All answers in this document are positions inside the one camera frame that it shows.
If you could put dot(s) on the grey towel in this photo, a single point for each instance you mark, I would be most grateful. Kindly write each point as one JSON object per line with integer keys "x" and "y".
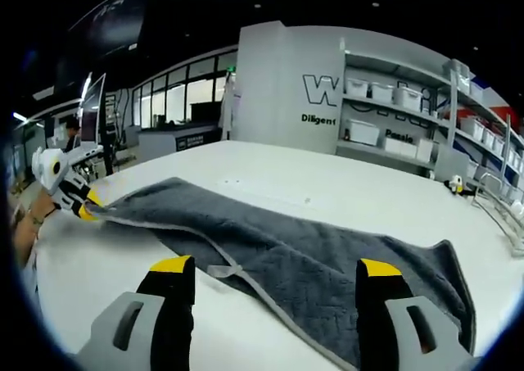
{"x": 286, "y": 256}

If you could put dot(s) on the person's left hand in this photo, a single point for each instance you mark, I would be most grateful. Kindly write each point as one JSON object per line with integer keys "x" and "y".
{"x": 41, "y": 203}

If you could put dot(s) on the ceiling light strip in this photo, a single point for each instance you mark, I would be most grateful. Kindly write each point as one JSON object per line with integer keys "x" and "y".
{"x": 18, "y": 116}
{"x": 86, "y": 86}

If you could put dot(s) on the large white-framed screen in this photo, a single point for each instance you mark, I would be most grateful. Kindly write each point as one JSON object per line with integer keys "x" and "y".
{"x": 92, "y": 109}

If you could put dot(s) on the grey counter cabinet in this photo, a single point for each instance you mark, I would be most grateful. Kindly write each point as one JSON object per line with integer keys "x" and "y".
{"x": 159, "y": 143}

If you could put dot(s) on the dark hanging banner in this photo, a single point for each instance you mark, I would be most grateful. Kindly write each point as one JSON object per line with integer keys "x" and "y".
{"x": 118, "y": 23}

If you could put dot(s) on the small white yellow device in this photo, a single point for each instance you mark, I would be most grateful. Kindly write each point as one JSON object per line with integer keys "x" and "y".
{"x": 455, "y": 182}

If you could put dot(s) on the hanging white coat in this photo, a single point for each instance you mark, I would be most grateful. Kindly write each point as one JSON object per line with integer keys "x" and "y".
{"x": 228, "y": 105}

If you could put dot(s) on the row of white storage bins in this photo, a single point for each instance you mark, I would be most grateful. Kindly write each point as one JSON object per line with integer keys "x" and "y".
{"x": 407, "y": 98}
{"x": 471, "y": 127}

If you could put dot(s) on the grey metal shelf unit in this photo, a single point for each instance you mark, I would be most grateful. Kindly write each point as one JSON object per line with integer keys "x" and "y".
{"x": 451, "y": 109}
{"x": 364, "y": 100}

